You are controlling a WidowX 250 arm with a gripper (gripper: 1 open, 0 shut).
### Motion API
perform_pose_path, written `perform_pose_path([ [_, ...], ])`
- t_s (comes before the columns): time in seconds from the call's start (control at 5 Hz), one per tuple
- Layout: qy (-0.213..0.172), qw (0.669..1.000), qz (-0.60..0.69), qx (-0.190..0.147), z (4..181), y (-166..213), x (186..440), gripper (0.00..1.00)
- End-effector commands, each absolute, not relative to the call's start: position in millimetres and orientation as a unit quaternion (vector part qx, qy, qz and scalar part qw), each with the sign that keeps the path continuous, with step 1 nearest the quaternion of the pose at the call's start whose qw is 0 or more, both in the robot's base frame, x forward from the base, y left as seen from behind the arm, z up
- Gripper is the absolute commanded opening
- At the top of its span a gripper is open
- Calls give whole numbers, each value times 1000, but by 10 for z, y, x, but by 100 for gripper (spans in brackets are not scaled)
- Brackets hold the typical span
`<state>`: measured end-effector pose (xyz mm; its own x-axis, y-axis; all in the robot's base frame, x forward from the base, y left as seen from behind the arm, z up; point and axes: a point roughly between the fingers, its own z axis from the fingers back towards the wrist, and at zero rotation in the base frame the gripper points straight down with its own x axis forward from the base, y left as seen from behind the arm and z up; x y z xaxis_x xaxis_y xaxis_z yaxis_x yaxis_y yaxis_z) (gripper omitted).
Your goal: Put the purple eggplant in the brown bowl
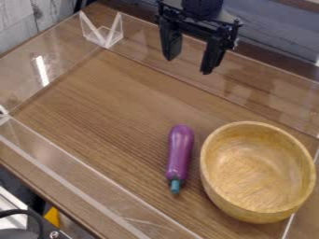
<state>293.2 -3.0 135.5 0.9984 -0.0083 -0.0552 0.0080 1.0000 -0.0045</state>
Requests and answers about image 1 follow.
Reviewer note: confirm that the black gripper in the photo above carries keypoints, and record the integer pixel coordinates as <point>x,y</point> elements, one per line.
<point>207,15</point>

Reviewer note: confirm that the purple toy eggplant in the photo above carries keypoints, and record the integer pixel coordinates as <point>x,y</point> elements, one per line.
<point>180,144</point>

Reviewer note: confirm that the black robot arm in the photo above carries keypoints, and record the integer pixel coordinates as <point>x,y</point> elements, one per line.
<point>203,34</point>

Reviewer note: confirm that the brown wooden bowl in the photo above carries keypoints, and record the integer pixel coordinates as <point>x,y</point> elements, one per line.
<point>257,171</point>

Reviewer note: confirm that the clear acrylic corner bracket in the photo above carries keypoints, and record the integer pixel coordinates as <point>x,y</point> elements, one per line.
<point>103,36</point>

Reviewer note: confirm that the clear acrylic tray wall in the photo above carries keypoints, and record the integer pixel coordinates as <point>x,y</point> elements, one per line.
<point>86,115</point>

